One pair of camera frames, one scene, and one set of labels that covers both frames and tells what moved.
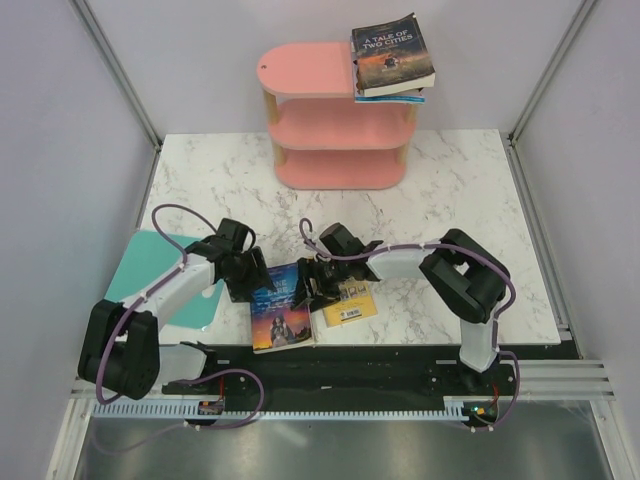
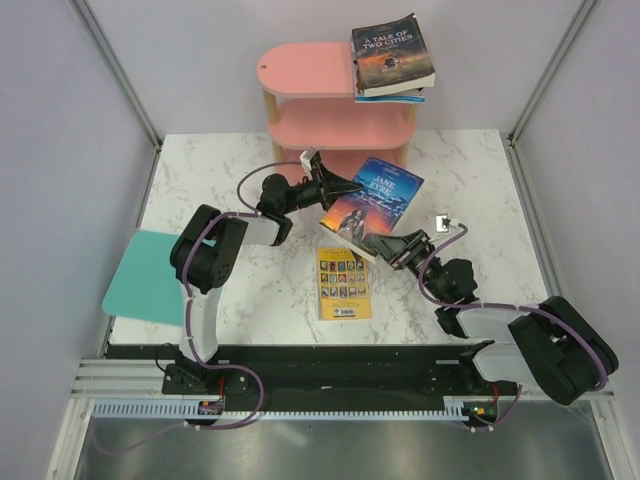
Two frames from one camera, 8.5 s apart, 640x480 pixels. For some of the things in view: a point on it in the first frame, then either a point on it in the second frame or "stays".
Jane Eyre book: (274, 323) → (386, 194)
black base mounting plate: (351, 378) stays
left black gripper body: (238, 284) → (310, 194)
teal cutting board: (150, 256) stays
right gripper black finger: (307, 289) → (393, 248)
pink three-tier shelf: (321, 138) stays
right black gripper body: (329, 275) → (416, 260)
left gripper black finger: (259, 273) → (333, 185)
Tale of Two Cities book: (392, 56) stays
